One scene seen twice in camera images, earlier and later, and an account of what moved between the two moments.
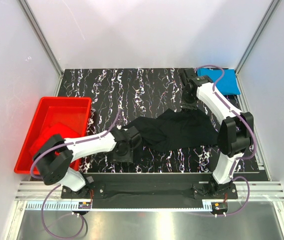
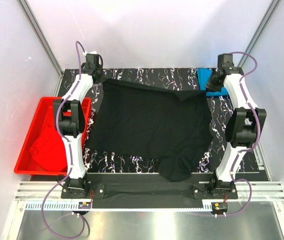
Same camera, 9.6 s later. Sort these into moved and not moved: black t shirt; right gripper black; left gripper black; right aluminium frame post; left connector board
Moved: right gripper black; left gripper black; black t shirt
Not moved: left connector board; right aluminium frame post
